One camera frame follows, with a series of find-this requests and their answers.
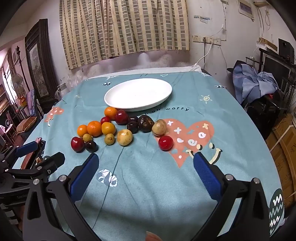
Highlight tan round fruit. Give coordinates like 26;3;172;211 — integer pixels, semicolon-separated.
152;119;167;137

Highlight cardboard boxes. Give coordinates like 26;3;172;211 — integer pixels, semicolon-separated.
266;114;295;209

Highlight wall power strip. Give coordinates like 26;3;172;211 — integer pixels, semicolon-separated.
192;35;221;46

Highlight dark wrinkled passion fruit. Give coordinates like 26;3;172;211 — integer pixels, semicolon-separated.
137;114;154;133

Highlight dark framed painting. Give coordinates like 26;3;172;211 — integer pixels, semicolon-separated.
25;19;58;113

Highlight white oval plate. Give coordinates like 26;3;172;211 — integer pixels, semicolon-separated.
104;78;173;112

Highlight small green-yellow fruit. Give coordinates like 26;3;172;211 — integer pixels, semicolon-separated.
104;133;115;146

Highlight yellow orange fruit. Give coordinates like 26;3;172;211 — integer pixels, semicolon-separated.
101;122;116;135

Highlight blue clothes pile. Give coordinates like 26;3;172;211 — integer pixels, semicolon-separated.
232;64;278;104

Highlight small red cherry tomato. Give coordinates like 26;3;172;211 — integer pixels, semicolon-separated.
100;116;111;124

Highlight black shelf with monitor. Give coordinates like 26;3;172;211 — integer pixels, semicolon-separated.
245;38;296;112

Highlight checkered beige curtain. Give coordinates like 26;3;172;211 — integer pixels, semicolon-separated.
59;1;190;69

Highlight small yellow fruit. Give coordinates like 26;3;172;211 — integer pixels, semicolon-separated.
82;133;93;142

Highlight person right hand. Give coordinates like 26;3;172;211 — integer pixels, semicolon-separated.
145;231;162;241

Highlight large dark red plum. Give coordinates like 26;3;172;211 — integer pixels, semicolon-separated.
114;109;129;126

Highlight large orange tangerine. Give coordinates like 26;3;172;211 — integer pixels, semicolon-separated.
87;120;102;138

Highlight teal patterned tablecloth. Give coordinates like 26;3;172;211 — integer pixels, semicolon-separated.
12;70;286;241

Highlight white power cable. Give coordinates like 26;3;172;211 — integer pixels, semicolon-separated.
193;41;214;67

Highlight yellow potato-like fruit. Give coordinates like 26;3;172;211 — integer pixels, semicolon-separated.
117;129;133;147

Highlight small orange tangerine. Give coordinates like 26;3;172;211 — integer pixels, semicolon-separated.
77;125;88;138

